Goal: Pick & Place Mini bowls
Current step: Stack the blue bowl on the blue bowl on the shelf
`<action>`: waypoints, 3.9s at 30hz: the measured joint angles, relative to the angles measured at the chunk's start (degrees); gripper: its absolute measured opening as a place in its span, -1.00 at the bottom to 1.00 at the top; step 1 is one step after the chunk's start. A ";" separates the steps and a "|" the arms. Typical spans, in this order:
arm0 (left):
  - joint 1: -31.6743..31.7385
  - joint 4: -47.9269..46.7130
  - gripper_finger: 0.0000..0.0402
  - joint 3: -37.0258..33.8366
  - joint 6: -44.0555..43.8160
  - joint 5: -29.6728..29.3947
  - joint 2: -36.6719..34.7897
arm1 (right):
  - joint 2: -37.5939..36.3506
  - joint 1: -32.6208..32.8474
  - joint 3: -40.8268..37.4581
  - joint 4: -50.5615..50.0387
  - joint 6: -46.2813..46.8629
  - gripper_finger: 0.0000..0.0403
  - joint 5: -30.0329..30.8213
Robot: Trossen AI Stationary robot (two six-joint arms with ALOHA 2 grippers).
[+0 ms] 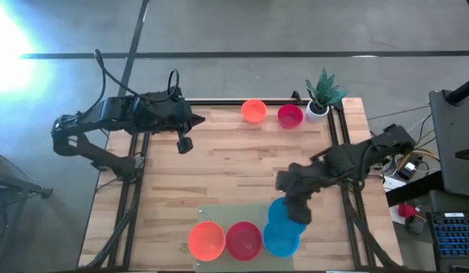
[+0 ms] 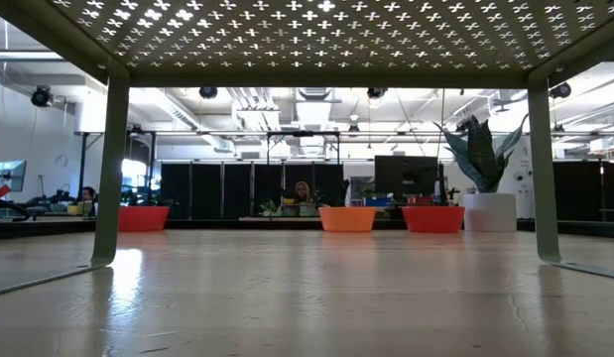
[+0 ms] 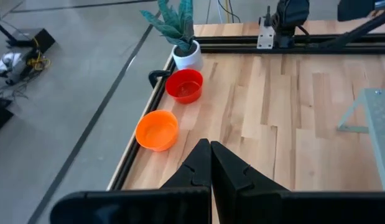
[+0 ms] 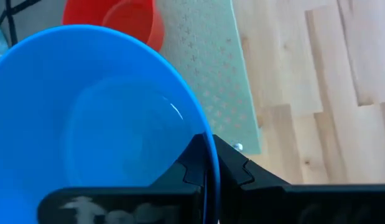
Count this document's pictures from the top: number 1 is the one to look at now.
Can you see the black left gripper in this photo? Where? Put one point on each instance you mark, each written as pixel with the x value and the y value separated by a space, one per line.
pixel 169 115

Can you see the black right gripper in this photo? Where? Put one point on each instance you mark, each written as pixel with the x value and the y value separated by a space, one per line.
pixel 298 184

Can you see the blue plastic mini bowl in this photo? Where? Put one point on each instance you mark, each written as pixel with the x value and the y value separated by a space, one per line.
pixel 277 216
pixel 279 245

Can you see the red plastic mini bowl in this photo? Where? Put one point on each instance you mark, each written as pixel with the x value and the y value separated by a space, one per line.
pixel 244 241
pixel 290 116

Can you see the orange plastic mini bowl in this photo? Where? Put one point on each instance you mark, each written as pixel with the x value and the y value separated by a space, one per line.
pixel 254 110
pixel 206 241

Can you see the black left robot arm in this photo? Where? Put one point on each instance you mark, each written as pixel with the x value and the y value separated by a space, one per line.
pixel 97 155

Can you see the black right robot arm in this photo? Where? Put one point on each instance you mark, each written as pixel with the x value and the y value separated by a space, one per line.
pixel 370 151

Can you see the white paper sheet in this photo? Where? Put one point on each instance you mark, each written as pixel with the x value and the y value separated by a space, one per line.
pixel 394 218

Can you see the green plant in white pot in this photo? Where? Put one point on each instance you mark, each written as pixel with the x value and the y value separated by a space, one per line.
pixel 316 113

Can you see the small red object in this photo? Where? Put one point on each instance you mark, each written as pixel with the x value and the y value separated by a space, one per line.
pixel 406 210

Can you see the black stand bar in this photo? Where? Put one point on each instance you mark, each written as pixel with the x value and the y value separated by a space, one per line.
pixel 412 191

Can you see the white power adapter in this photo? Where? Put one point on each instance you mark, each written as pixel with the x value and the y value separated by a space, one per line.
pixel 409 168

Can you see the laptop keyboard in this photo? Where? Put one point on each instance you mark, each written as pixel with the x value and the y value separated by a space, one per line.
pixel 455 237

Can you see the dark grey side table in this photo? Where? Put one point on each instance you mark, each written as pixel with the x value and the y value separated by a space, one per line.
pixel 452 144

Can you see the black diagonal pole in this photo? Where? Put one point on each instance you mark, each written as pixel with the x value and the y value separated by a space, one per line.
pixel 463 90

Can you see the black aluminium table frame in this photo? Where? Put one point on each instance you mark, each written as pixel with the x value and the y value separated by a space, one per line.
pixel 219 102

